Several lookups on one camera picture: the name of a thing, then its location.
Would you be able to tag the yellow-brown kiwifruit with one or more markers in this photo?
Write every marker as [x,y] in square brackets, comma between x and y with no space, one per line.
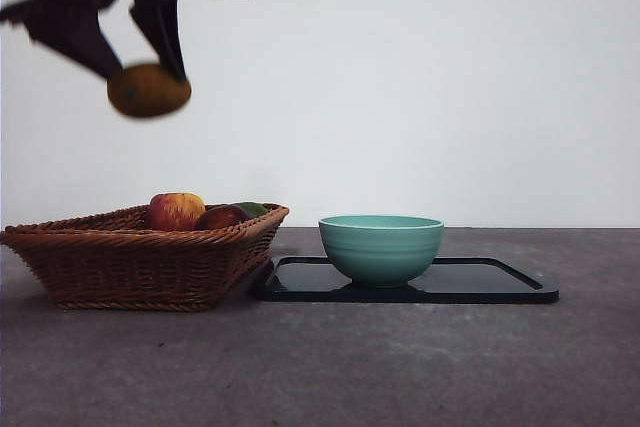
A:
[147,92]

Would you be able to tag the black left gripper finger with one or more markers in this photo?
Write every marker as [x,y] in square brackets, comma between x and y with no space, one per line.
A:
[160,17]
[75,32]

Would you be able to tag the black rectangular tray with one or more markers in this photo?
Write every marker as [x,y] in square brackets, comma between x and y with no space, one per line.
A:
[475,282]

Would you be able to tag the brown wicker basket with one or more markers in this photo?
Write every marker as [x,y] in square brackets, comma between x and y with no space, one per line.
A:
[130,267]

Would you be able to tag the teal ribbed bowl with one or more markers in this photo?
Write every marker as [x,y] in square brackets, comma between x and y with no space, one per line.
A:
[382,252]

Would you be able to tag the dark red apple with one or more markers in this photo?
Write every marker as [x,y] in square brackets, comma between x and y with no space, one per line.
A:
[221,218]

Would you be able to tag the green fruit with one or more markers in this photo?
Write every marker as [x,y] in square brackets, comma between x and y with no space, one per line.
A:
[256,209]

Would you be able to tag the red and yellow apple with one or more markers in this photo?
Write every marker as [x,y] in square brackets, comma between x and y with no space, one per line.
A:
[175,209]

